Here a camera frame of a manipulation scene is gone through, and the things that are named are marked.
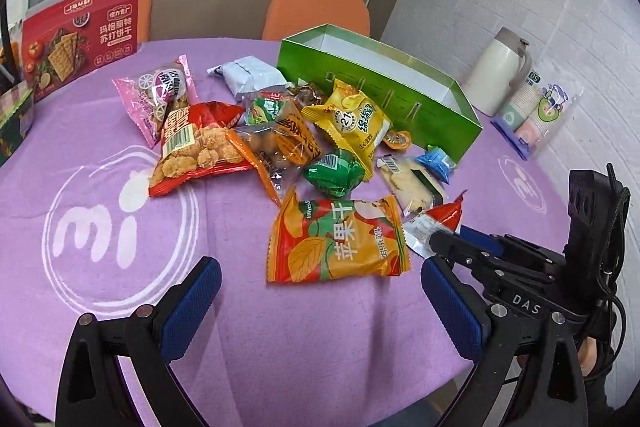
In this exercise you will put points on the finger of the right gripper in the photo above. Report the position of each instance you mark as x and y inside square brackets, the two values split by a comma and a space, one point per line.
[481, 238]
[455, 247]

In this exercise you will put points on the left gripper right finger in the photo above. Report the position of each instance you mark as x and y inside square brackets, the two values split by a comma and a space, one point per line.
[550, 390]

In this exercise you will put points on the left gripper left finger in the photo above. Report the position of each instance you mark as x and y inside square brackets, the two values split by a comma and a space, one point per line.
[92, 389]

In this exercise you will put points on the red white snack packet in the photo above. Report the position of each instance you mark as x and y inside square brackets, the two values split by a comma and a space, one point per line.
[442, 218]

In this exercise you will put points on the clear seaweed cracker packet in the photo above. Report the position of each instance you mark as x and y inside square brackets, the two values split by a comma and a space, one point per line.
[415, 189]

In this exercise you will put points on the green snack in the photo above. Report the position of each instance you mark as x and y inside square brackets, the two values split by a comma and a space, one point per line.
[335, 174]

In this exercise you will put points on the orange apple chips bag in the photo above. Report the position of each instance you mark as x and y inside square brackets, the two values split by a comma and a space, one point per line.
[322, 240]

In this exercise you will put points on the yellow potato chips bag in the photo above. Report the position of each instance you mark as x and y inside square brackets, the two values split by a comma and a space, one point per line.
[352, 121]

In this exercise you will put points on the person right hand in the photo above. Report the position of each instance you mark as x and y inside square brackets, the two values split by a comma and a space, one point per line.
[595, 358]

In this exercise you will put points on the small blue candy packet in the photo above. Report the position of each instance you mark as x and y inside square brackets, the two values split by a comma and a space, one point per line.
[436, 161]

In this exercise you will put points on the small orange round snack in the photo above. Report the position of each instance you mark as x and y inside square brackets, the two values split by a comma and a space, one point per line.
[397, 140]

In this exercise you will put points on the green gift box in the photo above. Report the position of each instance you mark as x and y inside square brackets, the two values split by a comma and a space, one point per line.
[416, 96]

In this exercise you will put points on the paper cups pack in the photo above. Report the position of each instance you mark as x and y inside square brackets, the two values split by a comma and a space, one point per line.
[538, 108]

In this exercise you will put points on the purple tablecloth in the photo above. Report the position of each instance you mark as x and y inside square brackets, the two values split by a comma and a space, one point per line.
[80, 234]

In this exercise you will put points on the white thermos jug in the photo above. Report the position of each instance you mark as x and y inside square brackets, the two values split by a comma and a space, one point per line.
[502, 65]

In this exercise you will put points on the clear orange snack bag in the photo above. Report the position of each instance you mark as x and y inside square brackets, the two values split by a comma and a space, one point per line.
[278, 150]

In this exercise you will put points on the brown snack packet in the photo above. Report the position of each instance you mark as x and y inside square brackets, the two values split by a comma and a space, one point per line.
[307, 94]

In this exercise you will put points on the green red small packet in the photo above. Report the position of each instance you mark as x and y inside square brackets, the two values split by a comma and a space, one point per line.
[265, 106]

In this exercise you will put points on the white foil snack packet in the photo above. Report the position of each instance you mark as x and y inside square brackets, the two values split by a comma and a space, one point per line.
[248, 75]

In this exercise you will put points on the red fried snack bag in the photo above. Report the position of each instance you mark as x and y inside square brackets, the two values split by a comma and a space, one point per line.
[195, 143]

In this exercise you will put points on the right orange chair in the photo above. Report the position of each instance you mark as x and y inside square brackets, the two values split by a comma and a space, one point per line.
[288, 17]

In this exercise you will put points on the orange chair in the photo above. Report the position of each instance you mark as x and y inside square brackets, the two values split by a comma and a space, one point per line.
[144, 13]
[288, 17]

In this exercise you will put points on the dark green tin box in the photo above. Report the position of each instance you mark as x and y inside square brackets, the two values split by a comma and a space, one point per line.
[17, 116]

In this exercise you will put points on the pink lotus chips bag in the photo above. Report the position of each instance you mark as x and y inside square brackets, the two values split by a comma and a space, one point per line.
[149, 97]

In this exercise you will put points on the red cracker box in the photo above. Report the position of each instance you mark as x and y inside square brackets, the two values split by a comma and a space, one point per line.
[71, 38]

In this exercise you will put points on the left orange chair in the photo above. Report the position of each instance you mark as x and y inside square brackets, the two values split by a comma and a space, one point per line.
[144, 13]

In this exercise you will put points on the black tracker camera box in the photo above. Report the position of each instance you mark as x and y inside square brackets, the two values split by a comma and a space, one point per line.
[598, 207]

